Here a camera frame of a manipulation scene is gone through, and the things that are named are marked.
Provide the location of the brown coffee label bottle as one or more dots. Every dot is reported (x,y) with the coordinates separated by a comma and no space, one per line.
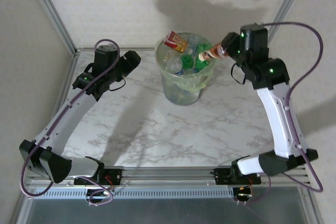
(212,51)

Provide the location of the aluminium frame leg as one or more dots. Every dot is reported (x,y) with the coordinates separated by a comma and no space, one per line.
(22,211)
(312,205)

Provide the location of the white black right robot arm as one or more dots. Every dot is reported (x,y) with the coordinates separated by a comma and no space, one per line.
(281,119)

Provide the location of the green Sprite plastic bottle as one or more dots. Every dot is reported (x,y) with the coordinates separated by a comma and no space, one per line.
(202,60)
(187,61)

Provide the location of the translucent green bin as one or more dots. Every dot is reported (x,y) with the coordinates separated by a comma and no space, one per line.
(181,95)

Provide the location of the wide aluminium mounting rail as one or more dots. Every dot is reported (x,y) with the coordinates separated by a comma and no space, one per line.
(168,175)

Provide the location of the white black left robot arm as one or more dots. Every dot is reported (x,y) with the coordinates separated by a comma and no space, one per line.
(68,119)

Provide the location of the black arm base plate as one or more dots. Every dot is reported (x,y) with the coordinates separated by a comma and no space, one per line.
(115,175)
(223,175)

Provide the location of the Pepsi label plastic bottle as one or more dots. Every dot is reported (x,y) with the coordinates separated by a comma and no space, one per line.
(183,72)

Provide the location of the aluminium frame post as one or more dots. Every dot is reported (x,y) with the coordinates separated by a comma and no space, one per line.
(288,1)
(51,9)

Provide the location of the aluminium table edge rail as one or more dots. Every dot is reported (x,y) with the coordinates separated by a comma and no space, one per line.
(74,62)
(118,49)

